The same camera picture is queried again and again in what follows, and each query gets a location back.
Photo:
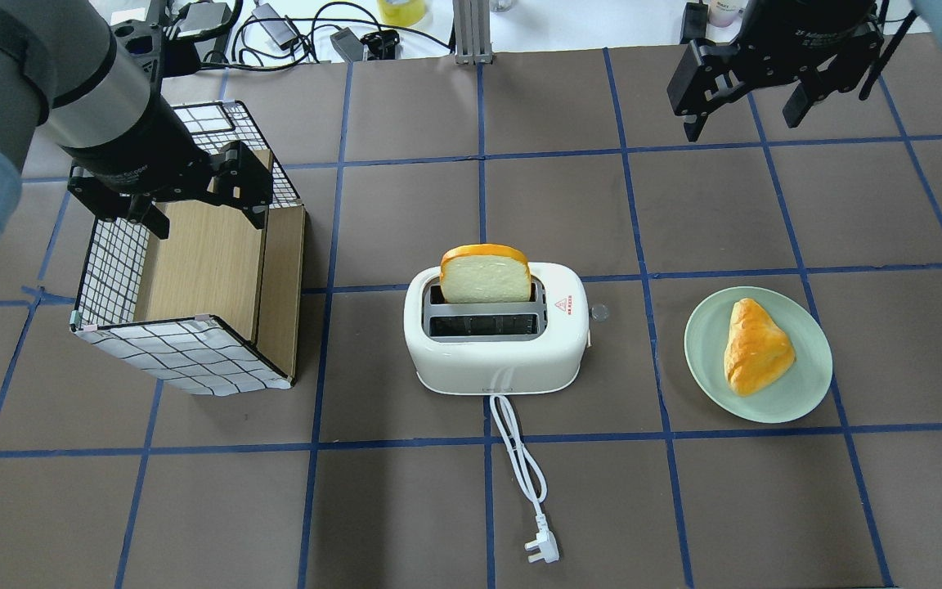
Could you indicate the light green plate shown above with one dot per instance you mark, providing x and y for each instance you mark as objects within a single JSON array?
[{"x": 791, "y": 396}]

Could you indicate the yellow tape roll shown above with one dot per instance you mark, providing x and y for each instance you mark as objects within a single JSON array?
[{"x": 402, "y": 13}]

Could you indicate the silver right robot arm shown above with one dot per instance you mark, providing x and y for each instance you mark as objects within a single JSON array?
[{"x": 927, "y": 11}]

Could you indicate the toast bread slice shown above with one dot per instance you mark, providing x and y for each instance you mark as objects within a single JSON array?
[{"x": 485, "y": 274}]

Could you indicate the small clear round disc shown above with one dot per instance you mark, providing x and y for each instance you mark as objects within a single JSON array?
[{"x": 600, "y": 312}]

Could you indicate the aluminium frame post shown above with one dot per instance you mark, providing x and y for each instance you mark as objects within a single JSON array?
[{"x": 471, "y": 25}]

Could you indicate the white two-slot toaster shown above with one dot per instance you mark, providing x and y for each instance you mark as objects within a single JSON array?
[{"x": 532, "y": 347}]

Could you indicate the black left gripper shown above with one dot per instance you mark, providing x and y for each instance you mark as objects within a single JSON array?
[{"x": 137, "y": 146}]

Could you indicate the orange triangular bread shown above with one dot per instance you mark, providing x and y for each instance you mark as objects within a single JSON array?
[{"x": 758, "y": 352}]

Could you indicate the black power adapter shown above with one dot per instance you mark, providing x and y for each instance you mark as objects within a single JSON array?
[{"x": 348, "y": 46}]

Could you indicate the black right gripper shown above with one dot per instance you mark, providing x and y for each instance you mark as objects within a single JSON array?
[{"x": 816, "y": 18}]

